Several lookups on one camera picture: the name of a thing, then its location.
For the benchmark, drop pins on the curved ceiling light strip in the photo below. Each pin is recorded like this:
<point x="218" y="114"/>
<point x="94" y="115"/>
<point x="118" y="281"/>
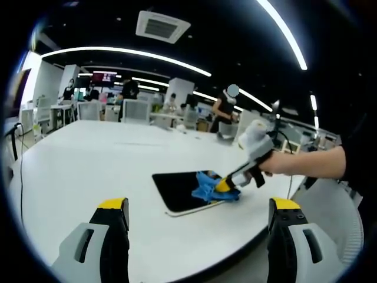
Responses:
<point x="287" y="32"/>
<point x="117" y="49"/>

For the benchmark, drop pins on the straight ceiling light strip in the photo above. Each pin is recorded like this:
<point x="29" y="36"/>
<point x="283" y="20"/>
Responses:
<point x="256" y="99"/>

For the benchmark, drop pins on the ceiling air conditioner vent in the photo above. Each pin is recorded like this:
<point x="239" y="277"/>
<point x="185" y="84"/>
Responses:
<point x="162" y="26"/>

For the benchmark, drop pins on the black tablet with white frame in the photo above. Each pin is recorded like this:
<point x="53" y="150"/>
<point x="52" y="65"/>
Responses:
<point x="176" y="191"/>

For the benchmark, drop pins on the small white object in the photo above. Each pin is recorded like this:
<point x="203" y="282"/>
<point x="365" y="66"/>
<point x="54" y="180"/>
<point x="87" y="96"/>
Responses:
<point x="180" y="126"/>

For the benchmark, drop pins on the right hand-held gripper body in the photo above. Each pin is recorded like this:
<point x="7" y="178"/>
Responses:
<point x="260" y="146"/>

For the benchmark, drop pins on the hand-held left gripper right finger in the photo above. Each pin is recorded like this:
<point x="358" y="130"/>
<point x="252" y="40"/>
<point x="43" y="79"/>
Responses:
<point x="303" y="244"/>

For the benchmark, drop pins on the red display screen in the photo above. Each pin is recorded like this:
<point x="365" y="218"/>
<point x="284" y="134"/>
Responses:
<point x="104" y="76"/>

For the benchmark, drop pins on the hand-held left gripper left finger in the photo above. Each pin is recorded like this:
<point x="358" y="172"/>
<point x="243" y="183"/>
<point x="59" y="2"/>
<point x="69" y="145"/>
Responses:
<point x="97" y="244"/>

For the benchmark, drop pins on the blue cleaning cloth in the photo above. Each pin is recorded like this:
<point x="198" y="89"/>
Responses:
<point x="206" y="188"/>

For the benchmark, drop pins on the grey curved object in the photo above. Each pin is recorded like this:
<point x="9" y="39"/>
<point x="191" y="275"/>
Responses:
<point x="226" y="135"/>

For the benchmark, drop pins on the person's black shirt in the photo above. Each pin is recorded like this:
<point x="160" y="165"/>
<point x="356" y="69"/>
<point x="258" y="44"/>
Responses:
<point x="359" y="132"/>

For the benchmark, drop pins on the person's right hand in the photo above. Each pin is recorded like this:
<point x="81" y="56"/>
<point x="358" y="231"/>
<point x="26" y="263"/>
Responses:
<point x="274" y="165"/>

